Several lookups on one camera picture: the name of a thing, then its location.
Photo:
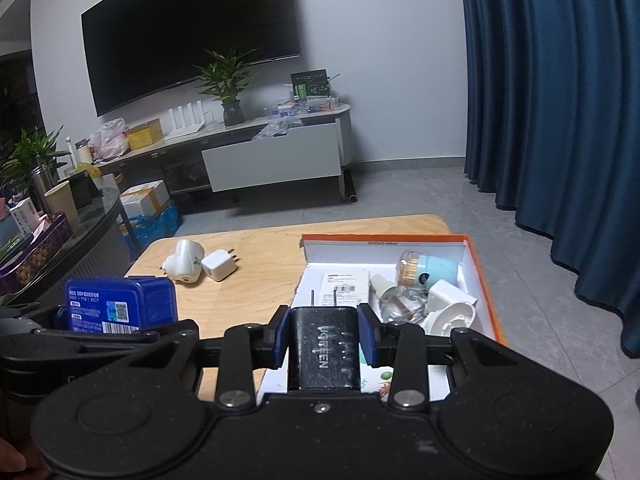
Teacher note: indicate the round black side table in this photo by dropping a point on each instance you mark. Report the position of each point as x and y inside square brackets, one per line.
[97, 248]

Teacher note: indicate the light wooden table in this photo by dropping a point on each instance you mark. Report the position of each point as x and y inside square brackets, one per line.
[289, 265]

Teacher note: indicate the blue plastic bag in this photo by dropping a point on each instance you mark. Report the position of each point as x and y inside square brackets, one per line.
[149, 229]

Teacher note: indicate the beige paper cup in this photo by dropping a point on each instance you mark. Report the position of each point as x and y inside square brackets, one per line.
[61, 199]

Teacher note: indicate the white medicine box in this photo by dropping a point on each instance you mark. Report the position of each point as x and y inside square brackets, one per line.
[25, 216]

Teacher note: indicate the person's left hand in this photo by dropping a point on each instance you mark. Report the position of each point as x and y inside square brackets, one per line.
[11, 460]

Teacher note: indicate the light blue toothpick jar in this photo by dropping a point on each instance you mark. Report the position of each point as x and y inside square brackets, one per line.
[422, 271]

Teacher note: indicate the yellow cardboard box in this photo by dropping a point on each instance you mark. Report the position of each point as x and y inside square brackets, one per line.
[143, 135]

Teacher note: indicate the black green product box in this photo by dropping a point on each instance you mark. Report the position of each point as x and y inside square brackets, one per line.
[311, 84]

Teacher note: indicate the white round plug adapter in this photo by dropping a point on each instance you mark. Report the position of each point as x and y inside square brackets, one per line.
[184, 265]

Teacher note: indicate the purple patterned tray box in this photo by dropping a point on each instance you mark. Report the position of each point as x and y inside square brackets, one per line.
[32, 260]

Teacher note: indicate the clear glass refill bottle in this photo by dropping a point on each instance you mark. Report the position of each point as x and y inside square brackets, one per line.
[398, 304]

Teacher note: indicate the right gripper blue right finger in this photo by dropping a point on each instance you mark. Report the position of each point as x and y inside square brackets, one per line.
[369, 326]

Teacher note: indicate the steel thermos bottle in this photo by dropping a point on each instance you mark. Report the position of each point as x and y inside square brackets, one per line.
[42, 181]

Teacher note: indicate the potted plant beside table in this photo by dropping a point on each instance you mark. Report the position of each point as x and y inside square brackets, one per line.
[34, 148]

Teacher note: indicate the orange white shallow box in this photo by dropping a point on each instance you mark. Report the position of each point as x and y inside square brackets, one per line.
[339, 267]

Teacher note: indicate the dark blue curtain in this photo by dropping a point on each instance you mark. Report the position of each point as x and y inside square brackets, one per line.
[553, 134]

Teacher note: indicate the white tv console cabinet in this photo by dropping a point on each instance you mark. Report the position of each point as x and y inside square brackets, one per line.
[221, 159]

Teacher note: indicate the white wifi router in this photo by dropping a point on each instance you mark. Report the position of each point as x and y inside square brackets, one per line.
[186, 120]

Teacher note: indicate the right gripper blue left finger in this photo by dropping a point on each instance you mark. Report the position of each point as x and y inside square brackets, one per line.
[277, 335]

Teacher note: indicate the green adhesive bandage box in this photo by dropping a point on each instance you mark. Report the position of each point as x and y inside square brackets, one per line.
[376, 380]

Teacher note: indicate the white plastic bag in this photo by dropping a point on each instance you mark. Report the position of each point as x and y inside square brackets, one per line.
[110, 141]

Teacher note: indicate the small white usb charger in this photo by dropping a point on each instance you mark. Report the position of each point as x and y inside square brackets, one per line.
[443, 294]

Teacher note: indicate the wall mounted black television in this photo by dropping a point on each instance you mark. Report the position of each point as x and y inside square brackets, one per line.
[135, 48]

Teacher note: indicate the black ugreen charger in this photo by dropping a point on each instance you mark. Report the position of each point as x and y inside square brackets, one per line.
[323, 350]

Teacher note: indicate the large white travel adapter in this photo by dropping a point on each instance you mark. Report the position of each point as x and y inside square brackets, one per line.
[440, 323]

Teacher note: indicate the white cardboard carton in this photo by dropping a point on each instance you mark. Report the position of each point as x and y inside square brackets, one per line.
[145, 200]

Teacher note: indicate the blue plastic case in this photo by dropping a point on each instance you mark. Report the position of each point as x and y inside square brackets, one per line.
[119, 306]

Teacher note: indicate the potted green plant on console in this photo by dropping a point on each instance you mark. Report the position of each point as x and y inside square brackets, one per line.
[223, 78]

